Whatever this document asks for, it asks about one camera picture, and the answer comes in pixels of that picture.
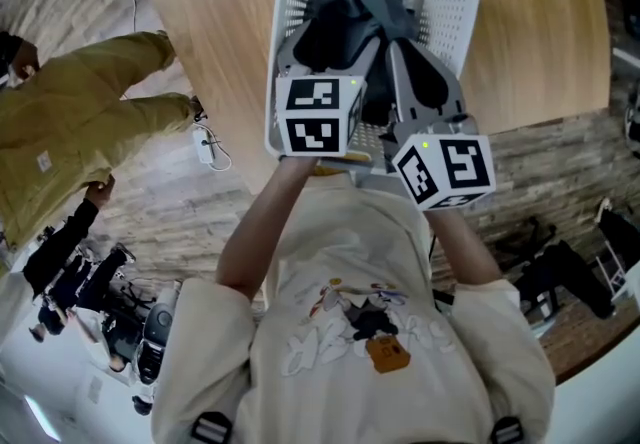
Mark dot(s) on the black clothes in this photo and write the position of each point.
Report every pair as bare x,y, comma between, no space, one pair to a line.
330,7

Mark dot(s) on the person's right forearm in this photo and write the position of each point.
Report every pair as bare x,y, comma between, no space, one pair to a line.
462,247

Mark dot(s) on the dark grey clothes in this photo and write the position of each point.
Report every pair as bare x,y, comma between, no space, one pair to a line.
387,2

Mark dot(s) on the white frame chair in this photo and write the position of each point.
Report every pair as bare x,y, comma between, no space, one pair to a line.
617,252

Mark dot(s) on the person's left forearm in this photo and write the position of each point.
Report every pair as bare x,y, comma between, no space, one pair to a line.
260,232

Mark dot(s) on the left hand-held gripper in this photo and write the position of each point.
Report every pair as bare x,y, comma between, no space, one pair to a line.
310,117

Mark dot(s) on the white power strip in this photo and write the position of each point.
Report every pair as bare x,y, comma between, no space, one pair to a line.
204,144

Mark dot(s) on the black robot equipment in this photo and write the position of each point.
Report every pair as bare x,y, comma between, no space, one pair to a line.
100,282

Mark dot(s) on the grey and black device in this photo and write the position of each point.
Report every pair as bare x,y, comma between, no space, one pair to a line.
157,332

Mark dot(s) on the person's cream printed sweatshirt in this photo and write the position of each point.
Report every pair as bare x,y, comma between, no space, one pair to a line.
350,257

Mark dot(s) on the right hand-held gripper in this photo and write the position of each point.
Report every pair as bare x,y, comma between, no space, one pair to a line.
465,167

